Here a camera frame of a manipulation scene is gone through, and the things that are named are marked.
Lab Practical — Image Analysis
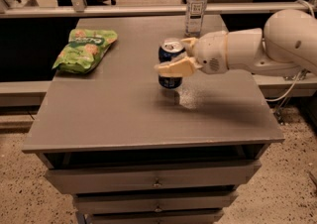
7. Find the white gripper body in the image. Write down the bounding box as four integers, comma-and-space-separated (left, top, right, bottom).
193, 31, 228, 74

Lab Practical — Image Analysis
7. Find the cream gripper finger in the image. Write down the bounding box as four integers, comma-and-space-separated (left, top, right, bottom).
180, 38, 198, 56
155, 56, 202, 77

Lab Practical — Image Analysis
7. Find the blue pepsi can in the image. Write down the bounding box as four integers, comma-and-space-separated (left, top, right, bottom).
158, 38, 185, 89

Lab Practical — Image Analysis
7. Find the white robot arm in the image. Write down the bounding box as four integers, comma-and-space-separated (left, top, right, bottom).
155, 10, 317, 77

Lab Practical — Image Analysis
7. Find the green rice chip bag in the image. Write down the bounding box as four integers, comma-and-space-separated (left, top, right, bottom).
53, 29, 118, 74

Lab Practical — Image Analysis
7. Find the clear water bottle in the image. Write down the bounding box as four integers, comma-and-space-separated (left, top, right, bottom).
185, 0, 207, 37

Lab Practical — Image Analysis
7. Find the grey drawer cabinet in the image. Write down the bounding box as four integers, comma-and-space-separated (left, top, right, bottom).
22, 15, 286, 224

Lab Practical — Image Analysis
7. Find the top grey drawer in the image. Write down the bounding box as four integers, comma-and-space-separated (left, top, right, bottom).
46, 160, 261, 194

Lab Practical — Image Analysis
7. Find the grey drawer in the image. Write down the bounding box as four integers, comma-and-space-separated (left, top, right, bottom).
90, 209, 223, 224
74, 190, 238, 214
46, 160, 261, 194

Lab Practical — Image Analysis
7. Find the middle grey drawer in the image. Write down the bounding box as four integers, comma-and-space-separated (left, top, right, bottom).
74, 190, 238, 214

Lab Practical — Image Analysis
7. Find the bottom grey drawer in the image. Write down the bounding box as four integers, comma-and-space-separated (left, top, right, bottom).
90, 209, 223, 224

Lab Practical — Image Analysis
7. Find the grey metal rail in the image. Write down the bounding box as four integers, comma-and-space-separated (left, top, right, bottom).
0, 2, 309, 18

